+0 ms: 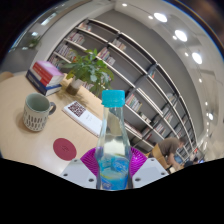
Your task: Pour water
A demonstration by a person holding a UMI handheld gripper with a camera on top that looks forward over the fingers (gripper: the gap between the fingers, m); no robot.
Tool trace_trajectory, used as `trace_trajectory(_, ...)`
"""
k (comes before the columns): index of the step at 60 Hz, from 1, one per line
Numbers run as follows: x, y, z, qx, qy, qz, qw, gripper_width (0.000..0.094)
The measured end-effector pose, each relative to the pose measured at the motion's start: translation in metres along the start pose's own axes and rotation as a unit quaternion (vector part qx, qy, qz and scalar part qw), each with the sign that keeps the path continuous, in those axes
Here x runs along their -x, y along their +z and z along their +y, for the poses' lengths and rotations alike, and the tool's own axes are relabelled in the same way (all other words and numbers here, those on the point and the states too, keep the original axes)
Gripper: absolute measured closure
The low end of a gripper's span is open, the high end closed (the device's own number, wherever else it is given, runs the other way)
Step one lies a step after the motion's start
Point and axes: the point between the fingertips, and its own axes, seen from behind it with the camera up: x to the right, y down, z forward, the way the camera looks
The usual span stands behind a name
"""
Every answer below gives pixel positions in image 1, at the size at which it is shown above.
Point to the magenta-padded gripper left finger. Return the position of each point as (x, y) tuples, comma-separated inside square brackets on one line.
[(76, 171)]

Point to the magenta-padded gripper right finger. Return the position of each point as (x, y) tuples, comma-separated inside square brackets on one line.
[(150, 170)]

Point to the clear bottle with turquoise cap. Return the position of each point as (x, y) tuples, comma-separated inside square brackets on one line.
[(113, 156)]

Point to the slim wooden chair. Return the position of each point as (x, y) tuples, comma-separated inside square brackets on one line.
[(156, 155)]

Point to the flat round red coaster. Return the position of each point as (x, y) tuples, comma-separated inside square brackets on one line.
[(64, 149)]

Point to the person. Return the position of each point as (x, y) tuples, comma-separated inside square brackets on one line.
[(168, 148)]

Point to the white book with patterned cover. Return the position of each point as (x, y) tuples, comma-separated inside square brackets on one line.
[(83, 116)]

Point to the grey patterned ceramic mug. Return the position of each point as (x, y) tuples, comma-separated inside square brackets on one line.
[(35, 115)]

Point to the grey shelf unit with books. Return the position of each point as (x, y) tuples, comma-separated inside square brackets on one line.
[(143, 76)]

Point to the thick dark blue book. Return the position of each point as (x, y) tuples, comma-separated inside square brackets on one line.
[(40, 85)]

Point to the red book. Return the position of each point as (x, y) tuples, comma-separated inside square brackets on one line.
[(45, 77)]

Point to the green potted plant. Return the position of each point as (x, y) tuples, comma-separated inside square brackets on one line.
[(88, 70)]

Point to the pink-covered book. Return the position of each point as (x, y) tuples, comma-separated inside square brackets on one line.
[(50, 68)]

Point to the small green plant behind glass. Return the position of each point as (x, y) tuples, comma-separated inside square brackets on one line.
[(34, 41)]

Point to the round ceiling lights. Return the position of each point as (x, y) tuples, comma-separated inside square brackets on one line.
[(181, 35)]

